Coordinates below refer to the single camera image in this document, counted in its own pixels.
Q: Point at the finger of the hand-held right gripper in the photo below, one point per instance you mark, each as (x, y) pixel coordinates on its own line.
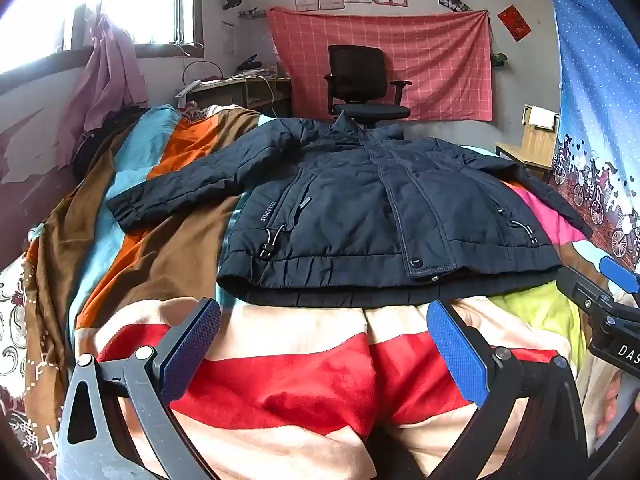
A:
(580, 287)
(619, 272)

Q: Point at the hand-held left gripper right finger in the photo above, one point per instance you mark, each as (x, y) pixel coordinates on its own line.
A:
(457, 350)

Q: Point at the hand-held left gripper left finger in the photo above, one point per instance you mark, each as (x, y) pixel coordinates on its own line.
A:
(192, 345)

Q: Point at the navy padded jacket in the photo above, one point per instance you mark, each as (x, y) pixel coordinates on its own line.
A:
(350, 200)

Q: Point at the person's right hand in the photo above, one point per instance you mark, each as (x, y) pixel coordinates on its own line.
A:
(607, 410)

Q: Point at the colourful striped blanket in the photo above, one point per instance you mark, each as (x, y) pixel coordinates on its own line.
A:
(300, 385)

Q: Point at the wooden chair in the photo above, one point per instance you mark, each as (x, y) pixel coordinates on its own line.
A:
(537, 147)

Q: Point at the white paper sheet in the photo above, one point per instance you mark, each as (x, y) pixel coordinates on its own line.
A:
(543, 118)

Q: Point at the floral bedsheet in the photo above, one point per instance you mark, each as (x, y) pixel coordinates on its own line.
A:
(12, 310)

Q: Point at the blue printed curtain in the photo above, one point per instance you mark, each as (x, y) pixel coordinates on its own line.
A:
(595, 85)

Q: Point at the black clothing pile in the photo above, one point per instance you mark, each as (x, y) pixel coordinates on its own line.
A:
(95, 145)

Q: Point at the wooden desk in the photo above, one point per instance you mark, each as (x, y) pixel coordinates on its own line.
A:
(235, 91)

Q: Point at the pink hanging garment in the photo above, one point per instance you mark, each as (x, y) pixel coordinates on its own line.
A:
(107, 75)

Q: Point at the black office chair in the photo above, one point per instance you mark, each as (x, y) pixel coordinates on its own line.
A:
(357, 72)

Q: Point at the window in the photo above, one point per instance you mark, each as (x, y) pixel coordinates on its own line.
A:
(140, 0)

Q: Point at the green wall ornament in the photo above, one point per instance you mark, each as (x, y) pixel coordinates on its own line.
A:
(499, 59)

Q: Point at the pink checked wall cloth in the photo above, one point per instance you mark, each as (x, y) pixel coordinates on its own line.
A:
(440, 60)

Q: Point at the red paper wall decoration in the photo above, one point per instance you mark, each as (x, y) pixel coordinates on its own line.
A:
(515, 22)

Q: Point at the wall photos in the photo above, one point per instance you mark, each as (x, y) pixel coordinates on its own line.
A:
(452, 2)

